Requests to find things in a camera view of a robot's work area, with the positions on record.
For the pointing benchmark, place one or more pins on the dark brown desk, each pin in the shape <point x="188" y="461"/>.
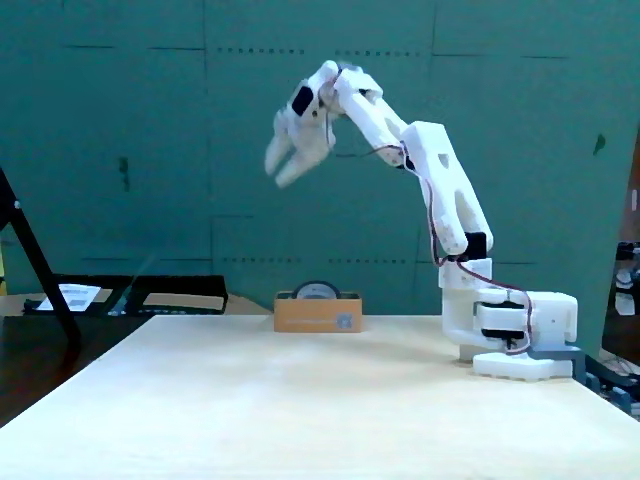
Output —
<point x="30" y="360"/>

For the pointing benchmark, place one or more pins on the black tape roll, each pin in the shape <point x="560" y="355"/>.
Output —
<point x="316" y="283"/>

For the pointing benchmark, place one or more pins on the grey table clamp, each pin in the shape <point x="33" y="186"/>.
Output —
<point x="555" y="354"/>

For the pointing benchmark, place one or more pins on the white plastic device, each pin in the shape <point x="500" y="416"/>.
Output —
<point x="625" y="302"/>

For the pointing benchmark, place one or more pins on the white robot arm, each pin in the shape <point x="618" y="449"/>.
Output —
<point x="370" y="115"/>

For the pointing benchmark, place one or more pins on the black flat case with paper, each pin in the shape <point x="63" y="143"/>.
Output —
<point x="117" y="292"/>

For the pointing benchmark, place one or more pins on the black slanted stand leg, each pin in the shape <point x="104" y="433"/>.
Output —
<point x="40" y="265"/>

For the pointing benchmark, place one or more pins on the white printed paper sheet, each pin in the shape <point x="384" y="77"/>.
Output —
<point x="75" y="296"/>

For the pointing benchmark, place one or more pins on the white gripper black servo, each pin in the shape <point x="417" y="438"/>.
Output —
<point x="303" y="148"/>

